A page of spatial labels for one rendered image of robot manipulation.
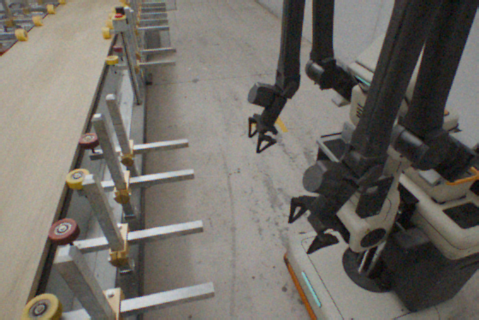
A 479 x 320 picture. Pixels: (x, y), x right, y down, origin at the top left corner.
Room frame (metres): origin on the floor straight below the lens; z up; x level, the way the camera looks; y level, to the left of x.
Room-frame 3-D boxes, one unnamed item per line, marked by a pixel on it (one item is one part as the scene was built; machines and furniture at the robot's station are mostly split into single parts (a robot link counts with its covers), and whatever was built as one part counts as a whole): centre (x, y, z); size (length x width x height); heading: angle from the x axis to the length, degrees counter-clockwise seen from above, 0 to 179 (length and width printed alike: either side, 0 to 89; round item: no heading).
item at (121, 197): (0.85, 0.46, 0.83); 0.14 x 0.06 x 0.05; 13
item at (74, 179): (0.83, 0.60, 0.85); 0.08 x 0.08 x 0.11
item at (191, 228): (0.63, 0.35, 0.80); 0.43 x 0.03 x 0.04; 103
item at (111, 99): (1.07, 0.51, 0.87); 0.04 x 0.04 x 0.48; 13
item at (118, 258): (0.60, 0.40, 0.81); 0.14 x 0.06 x 0.05; 13
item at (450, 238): (0.89, -0.73, 0.59); 0.55 x 0.34 x 0.83; 17
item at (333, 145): (0.77, -0.37, 0.99); 0.28 x 0.16 x 0.22; 17
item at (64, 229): (0.59, 0.54, 0.85); 0.08 x 0.08 x 0.11
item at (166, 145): (1.12, 0.47, 0.81); 0.43 x 0.03 x 0.04; 103
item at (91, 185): (0.58, 0.39, 0.88); 0.04 x 0.04 x 0.48; 13
